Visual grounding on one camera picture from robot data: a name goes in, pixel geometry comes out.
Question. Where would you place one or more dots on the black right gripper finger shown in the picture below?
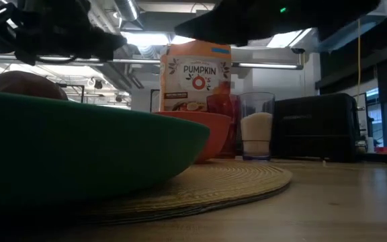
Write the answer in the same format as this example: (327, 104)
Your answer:
(220, 23)

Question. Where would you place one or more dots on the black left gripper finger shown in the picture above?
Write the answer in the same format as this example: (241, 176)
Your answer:
(109, 43)

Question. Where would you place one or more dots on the pumpkin cereal box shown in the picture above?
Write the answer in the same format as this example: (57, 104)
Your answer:
(195, 77)

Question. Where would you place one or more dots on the red apple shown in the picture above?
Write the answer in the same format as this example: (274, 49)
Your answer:
(22, 84)

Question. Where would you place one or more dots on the orange bowl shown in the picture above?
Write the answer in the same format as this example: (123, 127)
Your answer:
(217, 134)

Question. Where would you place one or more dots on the green plate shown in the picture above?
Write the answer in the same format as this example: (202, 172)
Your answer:
(79, 151)

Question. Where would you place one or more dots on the fluorescent light tube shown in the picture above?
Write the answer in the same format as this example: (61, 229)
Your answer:
(267, 65)

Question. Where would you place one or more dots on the pink translucent cup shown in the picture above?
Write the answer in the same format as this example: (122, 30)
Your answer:
(228, 107)

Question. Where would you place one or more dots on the clear glass of milk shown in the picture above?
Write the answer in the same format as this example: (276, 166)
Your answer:
(256, 134)

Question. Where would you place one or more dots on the black toaster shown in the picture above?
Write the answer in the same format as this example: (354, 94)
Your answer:
(314, 131)

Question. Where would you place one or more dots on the yellow woven round placemat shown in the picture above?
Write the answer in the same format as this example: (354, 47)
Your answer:
(234, 181)

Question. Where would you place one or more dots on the silver ceiling duct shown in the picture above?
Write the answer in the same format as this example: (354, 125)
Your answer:
(126, 10)

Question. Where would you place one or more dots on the ceiling security camera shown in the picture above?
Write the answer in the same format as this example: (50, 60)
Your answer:
(297, 50)

